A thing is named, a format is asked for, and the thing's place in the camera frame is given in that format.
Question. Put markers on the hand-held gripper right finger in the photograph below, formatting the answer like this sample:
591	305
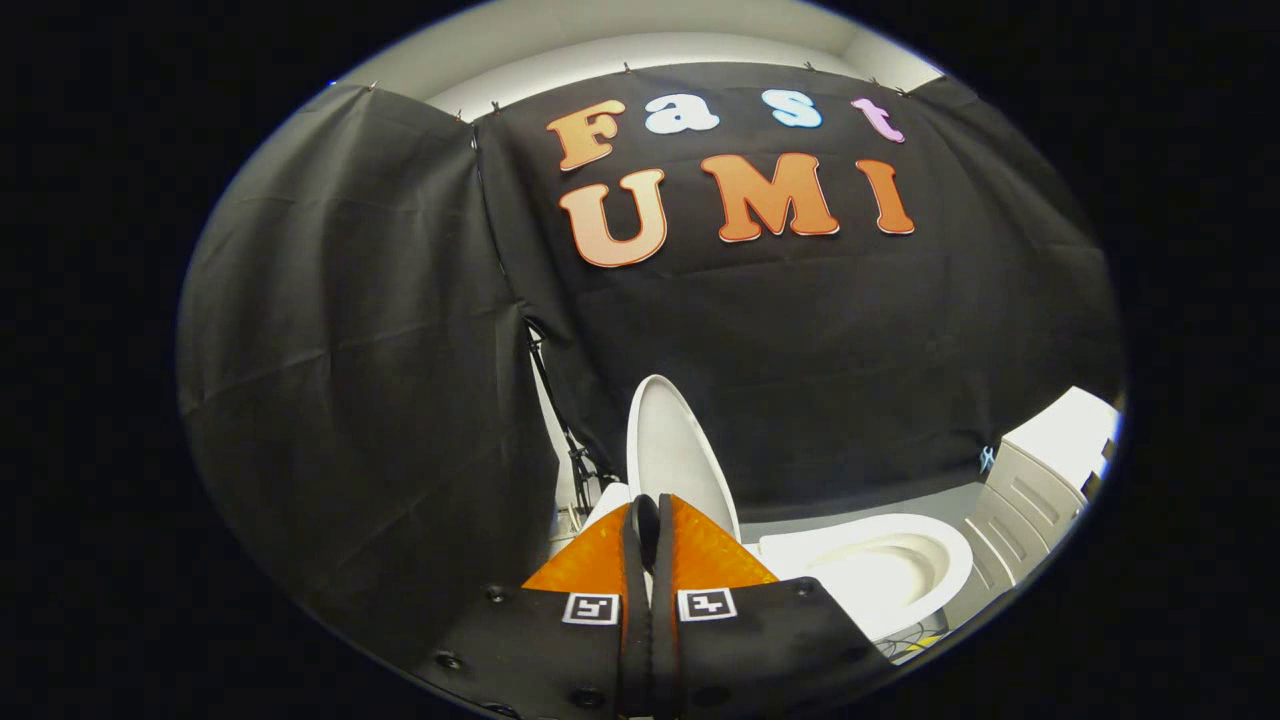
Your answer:
740	650

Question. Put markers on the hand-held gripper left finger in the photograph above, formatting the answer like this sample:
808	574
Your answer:
600	650

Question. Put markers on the white drawer cabinet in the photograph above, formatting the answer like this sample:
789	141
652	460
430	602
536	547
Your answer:
1030	490

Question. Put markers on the black backdrop cloth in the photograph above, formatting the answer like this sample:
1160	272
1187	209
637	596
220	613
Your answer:
380	350

